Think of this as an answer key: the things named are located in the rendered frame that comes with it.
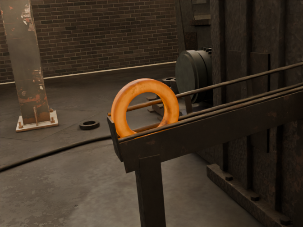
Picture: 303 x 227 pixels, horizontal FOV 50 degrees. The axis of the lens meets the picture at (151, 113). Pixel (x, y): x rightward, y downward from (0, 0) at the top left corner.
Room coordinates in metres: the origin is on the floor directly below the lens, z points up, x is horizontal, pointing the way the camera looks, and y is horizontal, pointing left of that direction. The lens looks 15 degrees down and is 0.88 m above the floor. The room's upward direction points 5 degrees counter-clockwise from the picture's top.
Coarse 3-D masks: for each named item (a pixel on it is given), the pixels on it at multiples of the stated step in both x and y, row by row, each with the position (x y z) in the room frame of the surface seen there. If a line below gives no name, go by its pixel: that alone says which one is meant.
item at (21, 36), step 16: (0, 0) 3.07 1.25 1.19; (16, 0) 3.11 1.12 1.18; (16, 16) 3.10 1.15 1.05; (32, 16) 3.42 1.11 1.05; (16, 32) 3.09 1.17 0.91; (32, 32) 3.13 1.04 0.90; (16, 48) 3.08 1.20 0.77; (32, 48) 3.12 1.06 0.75; (16, 64) 3.08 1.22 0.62; (32, 64) 3.11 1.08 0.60; (16, 80) 3.07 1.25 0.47; (32, 80) 3.11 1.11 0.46; (32, 96) 3.10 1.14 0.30; (32, 112) 3.09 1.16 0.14; (48, 112) 3.13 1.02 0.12; (16, 128) 2.98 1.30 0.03; (32, 128) 2.97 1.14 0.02
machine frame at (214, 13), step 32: (224, 0) 1.59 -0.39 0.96; (256, 0) 1.36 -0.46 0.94; (288, 0) 1.18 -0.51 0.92; (224, 32) 1.60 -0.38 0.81; (256, 32) 1.36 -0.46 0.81; (288, 32) 1.18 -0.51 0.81; (224, 64) 1.59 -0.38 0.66; (256, 64) 1.34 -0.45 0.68; (288, 64) 1.18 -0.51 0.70; (224, 96) 1.59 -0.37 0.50; (288, 128) 1.17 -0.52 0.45; (224, 160) 1.59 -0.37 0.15; (256, 160) 1.36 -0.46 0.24; (288, 160) 1.16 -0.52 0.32; (256, 192) 1.36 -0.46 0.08; (288, 192) 1.16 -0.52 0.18; (288, 224) 1.10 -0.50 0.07
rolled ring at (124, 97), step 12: (132, 84) 0.80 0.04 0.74; (144, 84) 0.81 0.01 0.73; (156, 84) 0.82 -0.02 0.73; (120, 96) 0.79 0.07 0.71; (132, 96) 0.80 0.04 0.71; (168, 96) 0.83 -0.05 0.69; (120, 108) 0.79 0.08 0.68; (168, 108) 0.83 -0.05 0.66; (120, 120) 0.79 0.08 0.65; (168, 120) 0.83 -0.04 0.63; (120, 132) 0.78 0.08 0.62; (132, 132) 0.80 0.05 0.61
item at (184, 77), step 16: (208, 48) 2.31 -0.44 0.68; (176, 64) 2.41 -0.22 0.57; (192, 64) 2.16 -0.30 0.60; (208, 64) 2.17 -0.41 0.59; (176, 80) 2.43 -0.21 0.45; (192, 80) 2.16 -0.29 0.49; (208, 80) 2.14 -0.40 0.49; (192, 96) 2.17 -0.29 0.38; (208, 96) 2.20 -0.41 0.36; (208, 160) 1.88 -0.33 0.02
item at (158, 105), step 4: (164, 80) 2.93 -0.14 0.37; (168, 80) 2.91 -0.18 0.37; (172, 80) 2.71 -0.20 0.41; (168, 84) 2.89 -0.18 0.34; (172, 84) 2.68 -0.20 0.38; (176, 84) 2.65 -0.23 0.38; (172, 88) 2.69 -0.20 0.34; (176, 88) 2.65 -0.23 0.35; (176, 92) 2.65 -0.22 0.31; (152, 96) 3.33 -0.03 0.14; (156, 96) 3.17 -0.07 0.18; (148, 100) 3.23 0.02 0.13; (152, 100) 3.15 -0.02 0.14; (156, 104) 2.96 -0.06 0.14; (160, 104) 2.95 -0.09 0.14; (152, 108) 3.30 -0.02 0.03; (156, 108) 3.15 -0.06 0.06; (160, 108) 2.88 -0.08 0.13; (152, 112) 3.22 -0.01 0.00; (160, 112) 3.04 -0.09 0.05; (160, 120) 2.88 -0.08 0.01
